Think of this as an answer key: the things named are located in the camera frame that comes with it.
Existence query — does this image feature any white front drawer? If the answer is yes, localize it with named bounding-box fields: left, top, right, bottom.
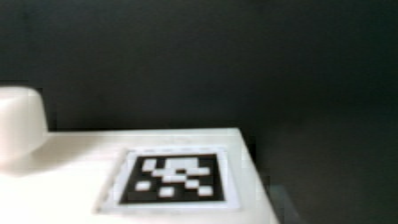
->
left=0, top=87, right=279, bottom=224

